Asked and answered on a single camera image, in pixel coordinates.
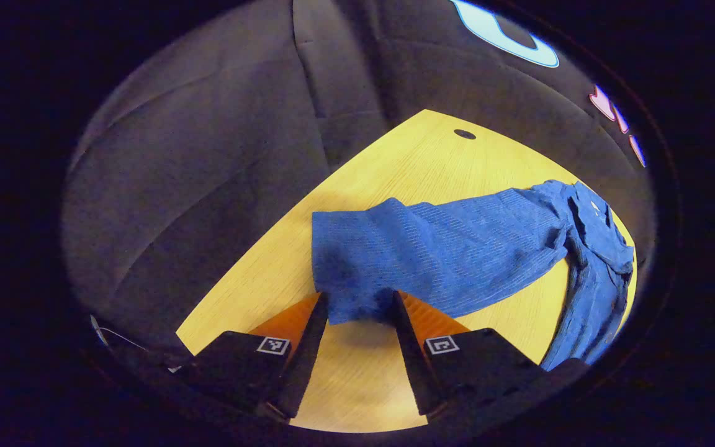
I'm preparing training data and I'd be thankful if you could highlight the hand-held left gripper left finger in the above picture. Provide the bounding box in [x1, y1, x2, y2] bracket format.
[174, 292, 329, 420]

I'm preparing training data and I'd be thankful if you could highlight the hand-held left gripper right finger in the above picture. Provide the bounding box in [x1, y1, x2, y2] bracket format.
[391, 290, 589, 417]

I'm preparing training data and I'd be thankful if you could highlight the blue ribbed shirt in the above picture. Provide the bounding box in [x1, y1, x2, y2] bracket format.
[311, 179, 637, 372]

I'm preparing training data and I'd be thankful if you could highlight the black backdrop cloth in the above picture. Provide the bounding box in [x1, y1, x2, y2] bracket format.
[61, 0, 659, 373]

